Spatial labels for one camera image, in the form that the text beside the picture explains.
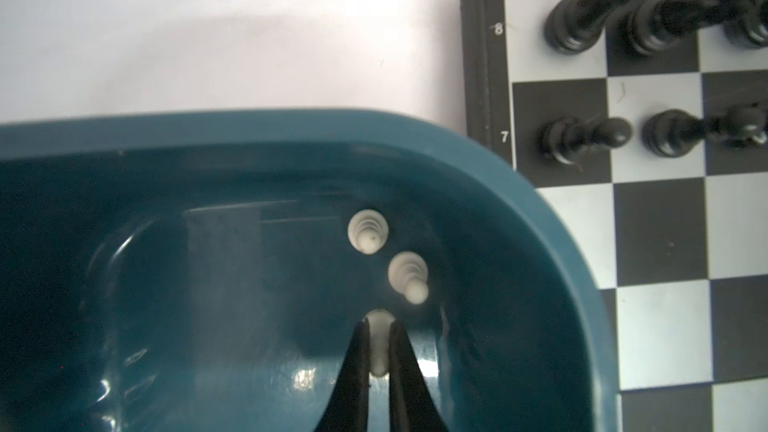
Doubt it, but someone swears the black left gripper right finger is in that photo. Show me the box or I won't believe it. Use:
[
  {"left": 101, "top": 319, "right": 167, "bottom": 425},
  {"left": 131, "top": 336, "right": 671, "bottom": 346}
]
[{"left": 388, "top": 321, "right": 448, "bottom": 432}]

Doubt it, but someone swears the black white chess board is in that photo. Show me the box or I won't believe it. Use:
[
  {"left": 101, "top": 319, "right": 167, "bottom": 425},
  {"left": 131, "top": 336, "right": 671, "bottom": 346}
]
[{"left": 461, "top": 0, "right": 767, "bottom": 431}]

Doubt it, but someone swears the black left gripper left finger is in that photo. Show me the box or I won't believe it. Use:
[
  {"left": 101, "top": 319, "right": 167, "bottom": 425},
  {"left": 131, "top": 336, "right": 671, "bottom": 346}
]
[{"left": 316, "top": 319, "right": 371, "bottom": 432}]

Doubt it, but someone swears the white chess pawn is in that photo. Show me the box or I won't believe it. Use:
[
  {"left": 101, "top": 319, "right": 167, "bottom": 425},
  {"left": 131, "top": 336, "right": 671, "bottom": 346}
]
[
  {"left": 365, "top": 309, "right": 395, "bottom": 377},
  {"left": 387, "top": 251, "right": 429, "bottom": 305},
  {"left": 347, "top": 209, "right": 389, "bottom": 255}
]

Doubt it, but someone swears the teal plastic tray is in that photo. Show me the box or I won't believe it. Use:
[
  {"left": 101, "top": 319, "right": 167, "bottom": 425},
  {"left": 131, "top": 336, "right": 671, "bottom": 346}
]
[{"left": 1, "top": 110, "right": 618, "bottom": 431}]

